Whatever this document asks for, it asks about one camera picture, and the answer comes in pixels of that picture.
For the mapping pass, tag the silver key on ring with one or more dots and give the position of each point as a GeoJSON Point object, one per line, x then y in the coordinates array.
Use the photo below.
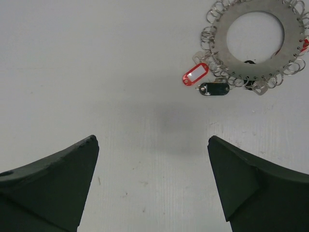
{"type": "Point", "coordinates": [260, 87]}

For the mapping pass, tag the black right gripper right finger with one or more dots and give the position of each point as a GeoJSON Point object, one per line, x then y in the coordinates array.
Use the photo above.
{"type": "Point", "coordinates": [257, 195]}

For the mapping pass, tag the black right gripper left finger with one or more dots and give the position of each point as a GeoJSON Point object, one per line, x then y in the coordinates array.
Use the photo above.
{"type": "Point", "coordinates": [49, 195]}

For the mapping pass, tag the red key tag on ring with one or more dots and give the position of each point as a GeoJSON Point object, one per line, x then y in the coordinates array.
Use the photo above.
{"type": "Point", "coordinates": [195, 74]}

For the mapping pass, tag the black key tag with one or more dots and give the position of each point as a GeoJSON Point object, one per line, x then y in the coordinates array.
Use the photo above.
{"type": "Point", "coordinates": [213, 88]}

